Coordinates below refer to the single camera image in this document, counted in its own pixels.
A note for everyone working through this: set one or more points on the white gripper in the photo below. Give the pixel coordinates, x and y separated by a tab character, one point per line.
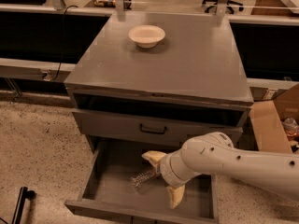
167	169

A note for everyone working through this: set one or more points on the clear plastic water bottle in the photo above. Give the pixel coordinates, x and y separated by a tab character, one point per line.
141	179

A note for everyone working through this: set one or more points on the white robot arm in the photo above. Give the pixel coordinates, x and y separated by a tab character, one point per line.
215	154

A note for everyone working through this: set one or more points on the open grey lower drawer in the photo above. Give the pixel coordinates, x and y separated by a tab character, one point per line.
109	194

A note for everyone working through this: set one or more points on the grey upper drawer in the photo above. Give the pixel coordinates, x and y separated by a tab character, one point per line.
98	125

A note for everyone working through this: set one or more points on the grey drawer cabinet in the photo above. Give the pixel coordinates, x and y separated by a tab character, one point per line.
194	74

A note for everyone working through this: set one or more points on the plastic bottle in box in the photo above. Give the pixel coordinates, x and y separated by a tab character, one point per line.
291	128

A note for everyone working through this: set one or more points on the cardboard box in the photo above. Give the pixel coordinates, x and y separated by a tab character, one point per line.
266	117

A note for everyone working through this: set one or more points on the white bowl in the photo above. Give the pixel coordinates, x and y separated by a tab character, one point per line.
146	36

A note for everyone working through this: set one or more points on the black stand bottom left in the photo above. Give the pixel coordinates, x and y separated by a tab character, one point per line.
24	194

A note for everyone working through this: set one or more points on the black office chair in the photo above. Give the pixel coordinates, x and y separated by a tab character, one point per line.
221	6

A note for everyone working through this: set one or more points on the wooden desk top right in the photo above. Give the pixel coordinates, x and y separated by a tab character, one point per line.
289	8

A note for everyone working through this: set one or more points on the black drawer handle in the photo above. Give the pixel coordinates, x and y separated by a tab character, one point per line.
145	129

